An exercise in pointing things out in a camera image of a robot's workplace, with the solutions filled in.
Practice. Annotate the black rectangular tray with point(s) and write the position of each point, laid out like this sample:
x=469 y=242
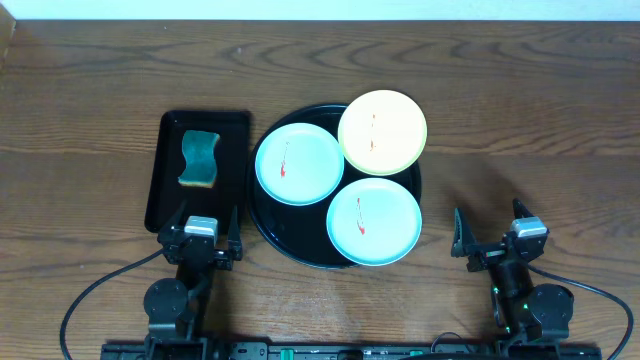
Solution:
x=231 y=154

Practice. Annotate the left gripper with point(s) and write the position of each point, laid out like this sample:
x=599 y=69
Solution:
x=174 y=238

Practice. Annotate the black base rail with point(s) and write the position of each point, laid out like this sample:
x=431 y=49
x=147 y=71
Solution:
x=264 y=351

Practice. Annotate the light blue plate front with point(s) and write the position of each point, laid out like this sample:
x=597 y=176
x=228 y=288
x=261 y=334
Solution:
x=374 y=222

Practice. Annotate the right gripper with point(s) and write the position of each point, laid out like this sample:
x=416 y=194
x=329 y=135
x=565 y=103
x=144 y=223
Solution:
x=465 y=244

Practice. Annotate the green yellow sponge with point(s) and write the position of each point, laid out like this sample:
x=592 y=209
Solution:
x=198 y=150

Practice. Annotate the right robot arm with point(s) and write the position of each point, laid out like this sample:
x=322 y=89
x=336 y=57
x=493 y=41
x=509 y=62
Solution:
x=532 y=315

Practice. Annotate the black round tray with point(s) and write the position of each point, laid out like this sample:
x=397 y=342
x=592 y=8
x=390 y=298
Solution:
x=299 y=232

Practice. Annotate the light blue plate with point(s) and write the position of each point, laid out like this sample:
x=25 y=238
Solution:
x=299 y=164
x=374 y=222

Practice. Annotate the yellow plate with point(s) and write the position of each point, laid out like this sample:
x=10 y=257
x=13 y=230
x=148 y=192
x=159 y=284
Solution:
x=382 y=132

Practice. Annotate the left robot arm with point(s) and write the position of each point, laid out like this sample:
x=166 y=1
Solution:
x=176 y=306

